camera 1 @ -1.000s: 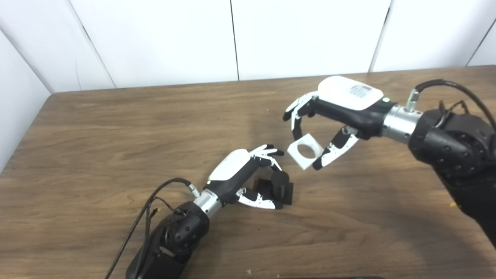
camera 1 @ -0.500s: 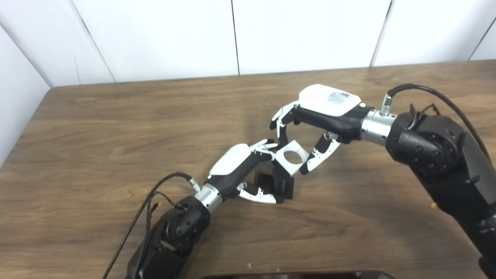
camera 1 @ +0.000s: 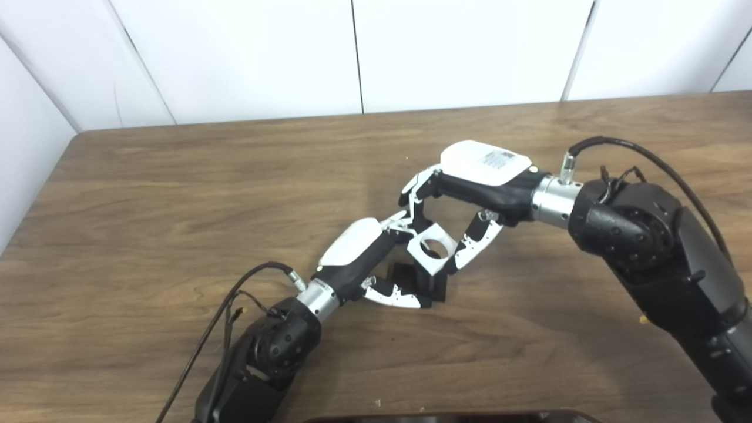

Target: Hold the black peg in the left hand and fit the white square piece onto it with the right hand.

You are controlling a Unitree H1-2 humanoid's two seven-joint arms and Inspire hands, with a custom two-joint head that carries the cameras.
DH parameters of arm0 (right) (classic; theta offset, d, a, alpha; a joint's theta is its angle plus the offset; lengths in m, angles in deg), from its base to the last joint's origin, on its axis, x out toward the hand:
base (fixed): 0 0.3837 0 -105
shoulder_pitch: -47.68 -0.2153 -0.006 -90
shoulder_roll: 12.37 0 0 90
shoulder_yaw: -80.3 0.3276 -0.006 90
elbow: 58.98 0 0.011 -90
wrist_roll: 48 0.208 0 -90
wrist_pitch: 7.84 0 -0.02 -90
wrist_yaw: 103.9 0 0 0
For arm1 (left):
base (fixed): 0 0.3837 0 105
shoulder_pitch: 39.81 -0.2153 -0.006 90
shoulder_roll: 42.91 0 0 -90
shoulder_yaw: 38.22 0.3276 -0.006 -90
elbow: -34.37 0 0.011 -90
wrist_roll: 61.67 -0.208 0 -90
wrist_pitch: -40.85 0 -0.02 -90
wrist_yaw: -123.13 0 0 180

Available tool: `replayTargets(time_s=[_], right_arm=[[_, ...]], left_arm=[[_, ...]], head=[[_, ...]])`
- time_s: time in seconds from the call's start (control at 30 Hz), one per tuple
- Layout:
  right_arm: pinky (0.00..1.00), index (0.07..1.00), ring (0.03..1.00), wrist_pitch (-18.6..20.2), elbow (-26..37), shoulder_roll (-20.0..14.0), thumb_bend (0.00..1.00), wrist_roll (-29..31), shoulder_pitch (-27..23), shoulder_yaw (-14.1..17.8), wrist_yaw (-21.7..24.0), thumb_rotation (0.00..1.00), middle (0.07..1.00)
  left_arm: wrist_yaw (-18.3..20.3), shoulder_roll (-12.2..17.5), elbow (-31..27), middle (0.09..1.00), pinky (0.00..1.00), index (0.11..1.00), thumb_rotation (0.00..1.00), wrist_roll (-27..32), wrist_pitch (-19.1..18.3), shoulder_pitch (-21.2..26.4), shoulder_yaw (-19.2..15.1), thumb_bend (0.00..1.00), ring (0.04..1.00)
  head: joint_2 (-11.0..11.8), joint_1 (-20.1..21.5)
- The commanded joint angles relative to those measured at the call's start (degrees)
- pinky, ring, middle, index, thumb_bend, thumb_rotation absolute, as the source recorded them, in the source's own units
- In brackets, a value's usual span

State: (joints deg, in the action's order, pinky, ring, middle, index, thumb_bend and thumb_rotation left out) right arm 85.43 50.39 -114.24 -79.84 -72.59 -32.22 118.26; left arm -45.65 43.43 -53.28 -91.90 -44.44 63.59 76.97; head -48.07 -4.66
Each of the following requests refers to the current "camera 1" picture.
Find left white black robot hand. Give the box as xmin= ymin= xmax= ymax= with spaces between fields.
xmin=296 ymin=210 xmax=432 ymax=324

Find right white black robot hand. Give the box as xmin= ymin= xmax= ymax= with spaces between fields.
xmin=398 ymin=140 xmax=583 ymax=277

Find white square piece with hole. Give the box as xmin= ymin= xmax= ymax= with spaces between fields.
xmin=404 ymin=222 xmax=460 ymax=276

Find black peg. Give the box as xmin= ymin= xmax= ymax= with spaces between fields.
xmin=385 ymin=261 xmax=448 ymax=303

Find left thin wrist wires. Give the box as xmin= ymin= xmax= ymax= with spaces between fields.
xmin=223 ymin=290 xmax=283 ymax=353

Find thin wrist wires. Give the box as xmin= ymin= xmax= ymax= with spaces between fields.
xmin=223 ymin=290 xmax=283 ymax=353
xmin=599 ymin=166 xmax=647 ymax=194

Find right thin wrist wires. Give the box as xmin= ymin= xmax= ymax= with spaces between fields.
xmin=599 ymin=166 xmax=647 ymax=194

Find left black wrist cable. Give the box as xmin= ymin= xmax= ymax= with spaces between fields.
xmin=156 ymin=261 xmax=307 ymax=423

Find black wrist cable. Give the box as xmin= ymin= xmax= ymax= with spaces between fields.
xmin=560 ymin=136 xmax=732 ymax=259
xmin=156 ymin=261 xmax=307 ymax=423

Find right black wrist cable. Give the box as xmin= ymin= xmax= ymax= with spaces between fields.
xmin=560 ymin=136 xmax=732 ymax=259

